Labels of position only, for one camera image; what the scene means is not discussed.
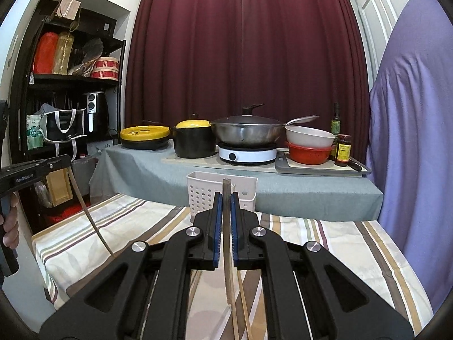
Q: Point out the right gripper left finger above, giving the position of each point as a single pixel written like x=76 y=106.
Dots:
x=143 y=293

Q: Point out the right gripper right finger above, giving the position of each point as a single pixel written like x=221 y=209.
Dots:
x=309 y=293

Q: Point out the wooden chopstick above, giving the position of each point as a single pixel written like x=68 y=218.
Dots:
x=233 y=308
x=244 y=306

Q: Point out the wooden chopstick gripper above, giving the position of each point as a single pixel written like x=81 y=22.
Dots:
x=86 y=210
x=226 y=239

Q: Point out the person's left hand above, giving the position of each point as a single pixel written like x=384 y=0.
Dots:
x=10 y=225

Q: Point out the green packet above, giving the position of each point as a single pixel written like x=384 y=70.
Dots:
x=33 y=132

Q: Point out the black white tote bag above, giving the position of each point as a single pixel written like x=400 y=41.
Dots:
x=62 y=126

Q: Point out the striped tablecloth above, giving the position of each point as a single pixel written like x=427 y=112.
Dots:
x=70 y=254

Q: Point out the black shelf unit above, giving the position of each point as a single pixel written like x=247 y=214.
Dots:
x=31 y=89

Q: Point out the black air fryer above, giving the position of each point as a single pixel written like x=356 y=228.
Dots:
x=96 y=114

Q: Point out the grey-green table cover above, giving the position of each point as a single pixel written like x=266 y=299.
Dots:
x=160 y=177

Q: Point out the white perforated utensil holder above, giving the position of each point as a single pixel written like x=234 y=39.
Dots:
x=202 y=186

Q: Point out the grey tray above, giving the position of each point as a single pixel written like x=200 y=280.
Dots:
x=284 y=164

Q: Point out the red package on shelf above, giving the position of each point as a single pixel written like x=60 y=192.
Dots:
x=45 y=53

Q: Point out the red colander bowl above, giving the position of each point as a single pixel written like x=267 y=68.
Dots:
x=309 y=155

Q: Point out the yellow electric griddle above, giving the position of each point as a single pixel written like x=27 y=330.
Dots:
x=147 y=137

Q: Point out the red striped round boxes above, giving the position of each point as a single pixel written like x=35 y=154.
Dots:
x=106 y=68

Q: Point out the sauce jar yellow label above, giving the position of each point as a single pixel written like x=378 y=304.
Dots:
x=343 y=149

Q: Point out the yellowish package on shelf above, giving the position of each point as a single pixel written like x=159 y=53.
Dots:
x=62 y=53

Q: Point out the white induction cooker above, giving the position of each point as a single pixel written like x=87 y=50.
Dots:
x=243 y=154

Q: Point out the white bowl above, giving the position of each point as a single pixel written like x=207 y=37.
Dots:
x=309 y=137

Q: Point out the black pot yellow lid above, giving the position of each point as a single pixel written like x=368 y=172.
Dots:
x=194 y=138

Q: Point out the dark green oil bottle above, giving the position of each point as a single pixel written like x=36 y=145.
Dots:
x=335 y=128

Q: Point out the purple fabric cover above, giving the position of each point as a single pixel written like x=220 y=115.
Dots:
x=410 y=142

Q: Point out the steel wok with lid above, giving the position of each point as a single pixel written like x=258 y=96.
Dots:
x=250 y=130

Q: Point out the cardboard box on shelf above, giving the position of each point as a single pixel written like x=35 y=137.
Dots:
x=68 y=9

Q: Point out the dark red curtain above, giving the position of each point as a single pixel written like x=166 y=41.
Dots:
x=290 y=58

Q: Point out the white door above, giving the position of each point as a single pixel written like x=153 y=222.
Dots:
x=376 y=20

